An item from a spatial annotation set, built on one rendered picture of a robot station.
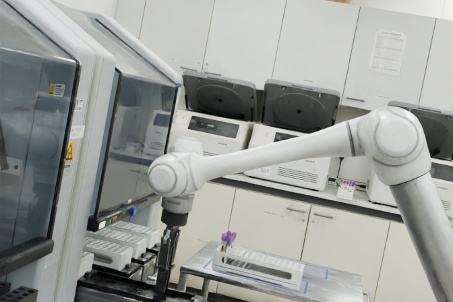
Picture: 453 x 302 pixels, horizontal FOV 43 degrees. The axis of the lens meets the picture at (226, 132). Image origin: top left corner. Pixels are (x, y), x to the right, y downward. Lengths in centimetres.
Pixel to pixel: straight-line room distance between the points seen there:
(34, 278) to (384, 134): 86
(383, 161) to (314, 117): 289
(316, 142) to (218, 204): 243
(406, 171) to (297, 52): 284
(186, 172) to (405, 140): 53
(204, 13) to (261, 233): 163
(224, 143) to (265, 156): 240
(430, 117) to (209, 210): 161
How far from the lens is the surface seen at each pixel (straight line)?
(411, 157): 137
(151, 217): 223
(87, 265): 176
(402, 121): 136
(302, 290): 197
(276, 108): 424
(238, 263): 201
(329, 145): 157
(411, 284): 402
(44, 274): 146
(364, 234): 392
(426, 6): 461
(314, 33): 418
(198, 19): 430
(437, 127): 419
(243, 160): 148
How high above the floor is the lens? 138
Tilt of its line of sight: 3 degrees down
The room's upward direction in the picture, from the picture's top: 11 degrees clockwise
